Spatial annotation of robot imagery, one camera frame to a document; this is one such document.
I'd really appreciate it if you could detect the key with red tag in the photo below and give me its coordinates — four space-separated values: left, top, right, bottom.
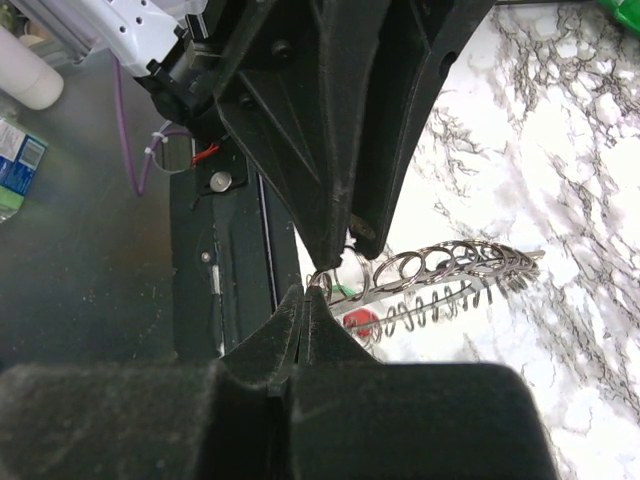
342 308 379 341

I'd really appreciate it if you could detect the white cylindrical bottle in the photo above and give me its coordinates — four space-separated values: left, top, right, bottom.
1 27 64 110

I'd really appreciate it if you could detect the white and green packet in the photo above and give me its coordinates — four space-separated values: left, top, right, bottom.
597 0 640 35

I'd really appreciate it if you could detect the round metal keyring disc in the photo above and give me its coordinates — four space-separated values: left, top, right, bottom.
304 239 545 351

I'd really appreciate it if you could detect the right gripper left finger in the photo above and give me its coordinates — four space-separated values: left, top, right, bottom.
1 286 303 479

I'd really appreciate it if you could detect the key with green tag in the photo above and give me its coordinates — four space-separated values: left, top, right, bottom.
329 270 364 308

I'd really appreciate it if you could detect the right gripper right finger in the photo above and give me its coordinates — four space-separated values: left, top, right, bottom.
286 288 557 479

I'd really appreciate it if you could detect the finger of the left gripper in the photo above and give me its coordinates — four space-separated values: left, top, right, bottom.
214 1 389 270
350 0 494 259

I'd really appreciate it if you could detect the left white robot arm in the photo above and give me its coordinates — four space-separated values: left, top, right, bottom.
69 0 492 270

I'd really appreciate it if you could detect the blue and green sponge pack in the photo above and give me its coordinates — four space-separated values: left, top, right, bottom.
0 117 48 222

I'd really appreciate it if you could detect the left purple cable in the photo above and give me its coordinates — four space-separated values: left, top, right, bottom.
110 52 194 197

